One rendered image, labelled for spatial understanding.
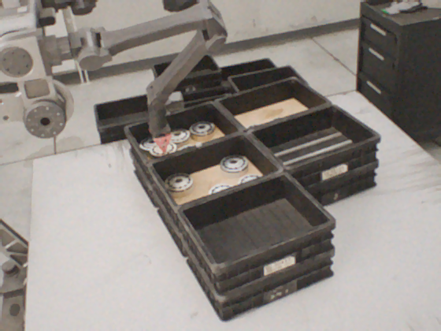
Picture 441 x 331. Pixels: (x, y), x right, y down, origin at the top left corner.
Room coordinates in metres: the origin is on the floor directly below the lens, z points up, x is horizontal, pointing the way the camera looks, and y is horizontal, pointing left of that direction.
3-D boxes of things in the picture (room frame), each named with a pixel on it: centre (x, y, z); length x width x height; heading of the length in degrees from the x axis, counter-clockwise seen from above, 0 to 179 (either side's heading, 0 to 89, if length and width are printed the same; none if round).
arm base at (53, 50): (1.50, 0.38, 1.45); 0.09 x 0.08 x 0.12; 10
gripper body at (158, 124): (1.77, 0.15, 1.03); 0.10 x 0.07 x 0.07; 13
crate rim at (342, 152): (1.71, -0.40, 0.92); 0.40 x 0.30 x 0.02; 110
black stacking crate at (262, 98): (1.99, -0.30, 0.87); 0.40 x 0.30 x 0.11; 110
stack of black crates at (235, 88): (2.86, -0.41, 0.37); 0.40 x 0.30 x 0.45; 100
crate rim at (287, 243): (1.29, -0.13, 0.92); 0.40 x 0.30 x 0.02; 110
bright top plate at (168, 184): (1.61, 0.10, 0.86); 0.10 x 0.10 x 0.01
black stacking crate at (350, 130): (1.71, -0.40, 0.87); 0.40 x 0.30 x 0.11; 110
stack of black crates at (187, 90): (3.18, 0.05, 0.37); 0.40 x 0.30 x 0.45; 100
